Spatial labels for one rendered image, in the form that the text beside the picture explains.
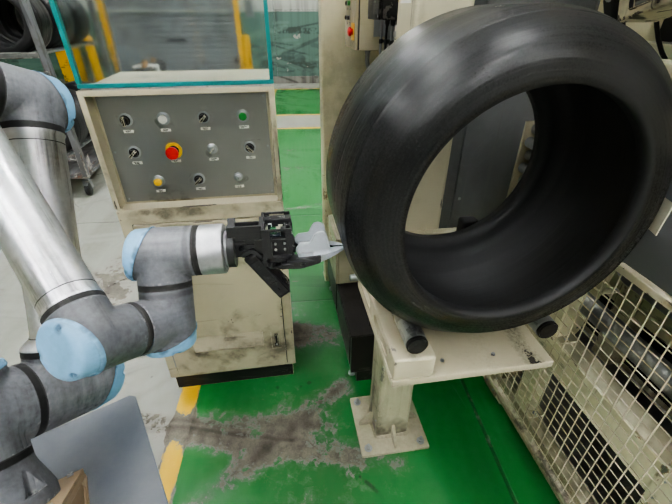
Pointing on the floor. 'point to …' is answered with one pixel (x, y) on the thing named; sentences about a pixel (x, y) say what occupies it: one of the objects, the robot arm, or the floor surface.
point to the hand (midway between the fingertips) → (337, 250)
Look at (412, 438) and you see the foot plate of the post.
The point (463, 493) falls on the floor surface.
